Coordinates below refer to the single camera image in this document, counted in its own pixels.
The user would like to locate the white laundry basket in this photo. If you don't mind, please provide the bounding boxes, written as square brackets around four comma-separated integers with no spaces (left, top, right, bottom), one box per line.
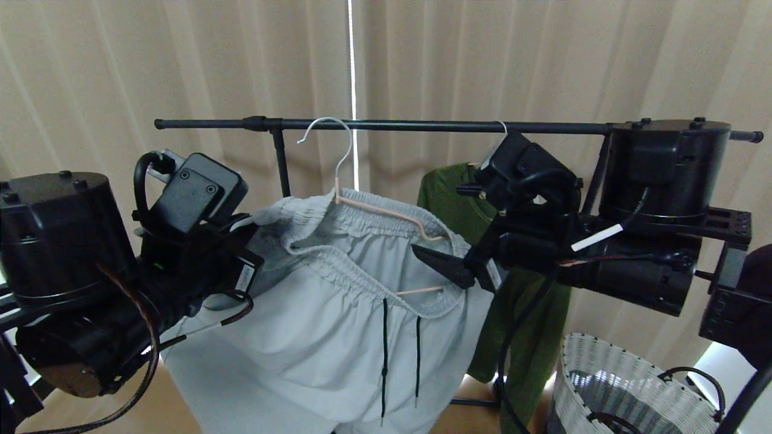
[546,333,732,434]

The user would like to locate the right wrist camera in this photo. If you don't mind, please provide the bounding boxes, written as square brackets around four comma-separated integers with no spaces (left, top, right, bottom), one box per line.
[456,132,583,213]

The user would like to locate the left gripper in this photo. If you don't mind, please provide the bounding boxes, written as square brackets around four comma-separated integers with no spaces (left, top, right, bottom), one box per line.
[141,225,266,321]

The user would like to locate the black clothes rack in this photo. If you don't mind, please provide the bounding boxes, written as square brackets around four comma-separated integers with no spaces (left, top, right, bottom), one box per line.
[154,116,765,407]

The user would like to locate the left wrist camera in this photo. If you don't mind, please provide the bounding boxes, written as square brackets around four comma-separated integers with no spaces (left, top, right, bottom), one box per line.
[147,152,250,237]

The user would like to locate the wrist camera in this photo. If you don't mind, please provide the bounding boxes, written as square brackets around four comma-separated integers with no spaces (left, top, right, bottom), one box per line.
[456,132,583,213]
[147,152,250,237]

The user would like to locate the pale grey garment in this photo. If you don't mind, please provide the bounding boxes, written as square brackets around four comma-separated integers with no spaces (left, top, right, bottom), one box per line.
[160,188,496,434]

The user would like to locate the pink clothes hanger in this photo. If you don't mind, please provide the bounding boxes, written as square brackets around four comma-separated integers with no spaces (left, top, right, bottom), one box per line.
[467,121,509,167]
[296,117,452,297]

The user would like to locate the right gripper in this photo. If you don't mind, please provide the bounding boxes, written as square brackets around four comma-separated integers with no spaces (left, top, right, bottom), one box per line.
[411,210,584,294]

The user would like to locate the green long-sleeved shirt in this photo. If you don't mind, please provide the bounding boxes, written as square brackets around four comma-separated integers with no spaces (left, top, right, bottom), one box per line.
[417,163,572,427]

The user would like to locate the beige curtain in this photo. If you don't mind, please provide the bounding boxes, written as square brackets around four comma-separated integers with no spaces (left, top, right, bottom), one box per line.
[0,0,772,386]

